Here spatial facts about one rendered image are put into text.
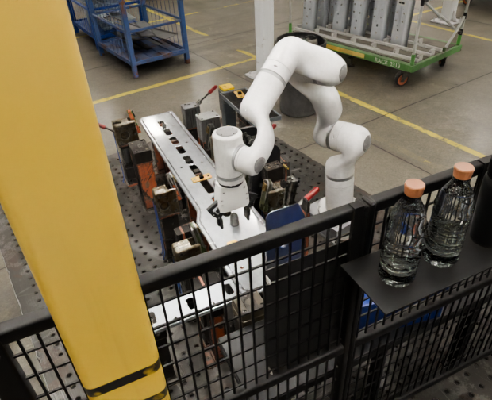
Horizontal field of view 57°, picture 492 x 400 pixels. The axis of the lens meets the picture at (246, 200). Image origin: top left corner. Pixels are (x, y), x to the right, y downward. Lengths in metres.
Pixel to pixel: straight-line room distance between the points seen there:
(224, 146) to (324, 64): 0.43
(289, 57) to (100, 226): 1.01
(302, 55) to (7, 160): 1.12
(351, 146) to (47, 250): 1.44
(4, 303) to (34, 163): 2.72
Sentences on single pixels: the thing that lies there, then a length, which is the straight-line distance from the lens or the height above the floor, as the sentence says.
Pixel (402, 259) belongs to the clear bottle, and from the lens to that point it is 0.79.
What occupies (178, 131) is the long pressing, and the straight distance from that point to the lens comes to 2.29.
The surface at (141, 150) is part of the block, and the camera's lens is 2.11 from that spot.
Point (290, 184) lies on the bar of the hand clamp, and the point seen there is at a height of 1.20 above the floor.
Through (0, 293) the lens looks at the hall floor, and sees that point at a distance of 3.21.
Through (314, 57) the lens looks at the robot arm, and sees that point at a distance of 1.47.
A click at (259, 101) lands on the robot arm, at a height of 1.49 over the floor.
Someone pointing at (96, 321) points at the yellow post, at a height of 1.62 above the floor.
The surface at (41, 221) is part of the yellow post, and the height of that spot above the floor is 1.77.
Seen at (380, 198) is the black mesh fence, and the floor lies 1.55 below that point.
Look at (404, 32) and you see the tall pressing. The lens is 5.76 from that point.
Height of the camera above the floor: 2.03
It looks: 36 degrees down
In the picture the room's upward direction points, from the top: 3 degrees counter-clockwise
